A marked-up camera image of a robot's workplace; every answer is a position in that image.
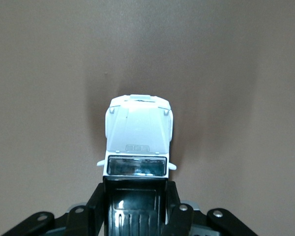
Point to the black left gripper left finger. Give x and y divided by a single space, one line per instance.
94 209

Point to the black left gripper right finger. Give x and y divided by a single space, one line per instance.
179 216

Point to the white jeep toy black roof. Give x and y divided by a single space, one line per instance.
137 127

